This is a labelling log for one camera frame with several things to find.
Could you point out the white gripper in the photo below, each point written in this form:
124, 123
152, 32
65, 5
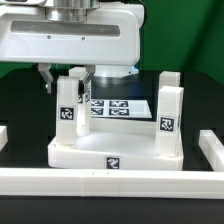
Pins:
109, 36

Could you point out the white desk top tray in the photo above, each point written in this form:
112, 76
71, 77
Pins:
115, 144

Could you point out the white U-shaped marker base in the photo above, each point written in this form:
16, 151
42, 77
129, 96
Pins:
120, 108

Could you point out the white front fence rail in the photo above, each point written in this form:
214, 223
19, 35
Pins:
102, 183

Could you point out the white fence rail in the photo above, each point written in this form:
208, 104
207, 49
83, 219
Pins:
102, 183
213, 149

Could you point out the white right fence rail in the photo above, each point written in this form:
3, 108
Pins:
213, 149

